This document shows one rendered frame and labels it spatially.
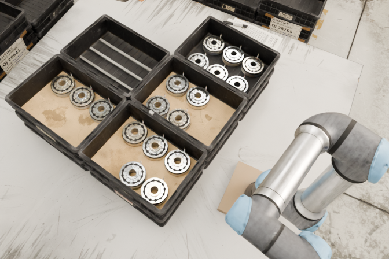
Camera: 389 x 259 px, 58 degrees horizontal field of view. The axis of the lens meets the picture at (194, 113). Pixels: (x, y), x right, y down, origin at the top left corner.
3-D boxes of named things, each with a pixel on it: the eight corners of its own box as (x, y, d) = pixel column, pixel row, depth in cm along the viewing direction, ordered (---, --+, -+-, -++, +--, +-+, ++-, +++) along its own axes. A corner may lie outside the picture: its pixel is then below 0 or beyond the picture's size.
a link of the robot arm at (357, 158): (285, 193, 140) (358, 110, 97) (318, 218, 136) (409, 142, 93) (270, 215, 133) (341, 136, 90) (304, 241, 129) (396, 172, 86)
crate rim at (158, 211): (208, 154, 137) (209, 151, 135) (161, 217, 124) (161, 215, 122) (128, 101, 147) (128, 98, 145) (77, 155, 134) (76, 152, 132)
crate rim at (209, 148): (248, 101, 150) (249, 98, 148) (208, 154, 137) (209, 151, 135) (172, 56, 160) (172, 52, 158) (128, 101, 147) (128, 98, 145)
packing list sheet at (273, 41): (283, 36, 198) (284, 35, 197) (270, 65, 187) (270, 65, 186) (230, 15, 203) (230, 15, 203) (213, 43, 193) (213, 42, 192)
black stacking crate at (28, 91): (130, 113, 155) (127, 99, 146) (83, 164, 142) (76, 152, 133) (65, 69, 165) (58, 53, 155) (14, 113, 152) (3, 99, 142)
